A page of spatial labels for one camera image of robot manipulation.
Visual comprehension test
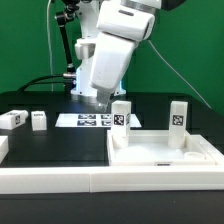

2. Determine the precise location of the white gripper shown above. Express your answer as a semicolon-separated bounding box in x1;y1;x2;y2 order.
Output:
90;32;135;112

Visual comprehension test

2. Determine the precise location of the white square table top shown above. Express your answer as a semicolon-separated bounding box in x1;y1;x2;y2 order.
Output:
107;130;224;166

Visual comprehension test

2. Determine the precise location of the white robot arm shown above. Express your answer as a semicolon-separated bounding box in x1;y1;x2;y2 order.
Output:
72;0;186;111

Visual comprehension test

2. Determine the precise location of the white sheet with markers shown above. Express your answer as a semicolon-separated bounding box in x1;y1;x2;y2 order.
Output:
55;113;141;128

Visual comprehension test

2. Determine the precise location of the white U-shaped obstacle fence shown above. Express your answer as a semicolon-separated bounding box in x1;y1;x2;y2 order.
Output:
0;134;224;195

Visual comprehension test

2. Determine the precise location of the black cable bundle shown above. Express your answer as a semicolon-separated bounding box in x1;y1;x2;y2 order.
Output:
18;73;76;93

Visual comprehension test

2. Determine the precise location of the thin white cable left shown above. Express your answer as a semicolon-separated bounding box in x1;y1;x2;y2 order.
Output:
46;0;55;92

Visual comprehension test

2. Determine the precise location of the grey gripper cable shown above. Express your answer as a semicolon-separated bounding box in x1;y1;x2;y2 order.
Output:
146;39;213;110

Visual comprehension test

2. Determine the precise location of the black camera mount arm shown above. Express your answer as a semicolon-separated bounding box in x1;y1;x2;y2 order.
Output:
55;0;80;78

